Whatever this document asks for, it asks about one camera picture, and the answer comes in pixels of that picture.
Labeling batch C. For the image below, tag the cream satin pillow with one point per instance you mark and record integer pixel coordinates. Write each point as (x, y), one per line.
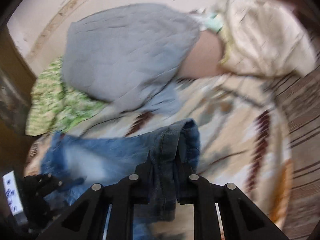
(260, 37)

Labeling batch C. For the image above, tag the leaf patterned cream blanket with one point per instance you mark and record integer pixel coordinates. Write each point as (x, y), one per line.
(243, 134)

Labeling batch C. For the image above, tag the green patterned cloth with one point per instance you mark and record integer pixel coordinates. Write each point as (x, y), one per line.
(56, 106)

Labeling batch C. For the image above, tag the striped brown quilt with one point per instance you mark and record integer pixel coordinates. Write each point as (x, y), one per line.
(298, 98)

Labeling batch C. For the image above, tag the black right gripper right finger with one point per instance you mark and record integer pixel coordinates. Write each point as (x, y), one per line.
(197, 191)

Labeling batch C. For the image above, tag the grey quilted pillow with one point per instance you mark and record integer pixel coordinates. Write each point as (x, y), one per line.
(130, 56)

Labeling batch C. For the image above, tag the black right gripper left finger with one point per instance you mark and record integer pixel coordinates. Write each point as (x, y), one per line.
(122, 197)

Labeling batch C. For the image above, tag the pink pillow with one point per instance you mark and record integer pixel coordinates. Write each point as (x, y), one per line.
(204, 58)

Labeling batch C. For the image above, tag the blue denim jeans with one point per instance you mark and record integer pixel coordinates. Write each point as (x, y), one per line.
(82, 162)

